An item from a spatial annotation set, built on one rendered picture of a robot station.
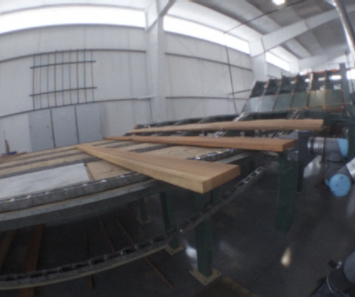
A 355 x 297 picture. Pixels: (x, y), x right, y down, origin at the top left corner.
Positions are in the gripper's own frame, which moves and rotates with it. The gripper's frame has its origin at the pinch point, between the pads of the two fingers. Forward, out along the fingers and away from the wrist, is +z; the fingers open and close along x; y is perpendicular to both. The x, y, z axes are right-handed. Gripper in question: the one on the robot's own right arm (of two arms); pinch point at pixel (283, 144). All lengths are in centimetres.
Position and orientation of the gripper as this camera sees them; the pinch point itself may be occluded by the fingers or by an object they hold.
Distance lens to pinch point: 88.8
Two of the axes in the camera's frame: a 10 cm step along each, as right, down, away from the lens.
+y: -8.2, 1.7, -5.4
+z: -5.6, -0.6, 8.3
